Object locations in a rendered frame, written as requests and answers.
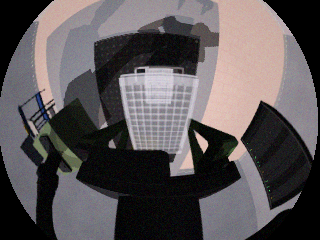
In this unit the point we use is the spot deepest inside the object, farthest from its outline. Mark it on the white well plate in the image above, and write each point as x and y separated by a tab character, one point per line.
161	70
163	129

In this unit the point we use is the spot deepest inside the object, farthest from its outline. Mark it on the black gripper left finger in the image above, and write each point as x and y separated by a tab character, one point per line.
103	136

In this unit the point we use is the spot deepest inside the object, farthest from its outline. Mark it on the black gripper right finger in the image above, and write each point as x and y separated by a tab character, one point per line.
220	145

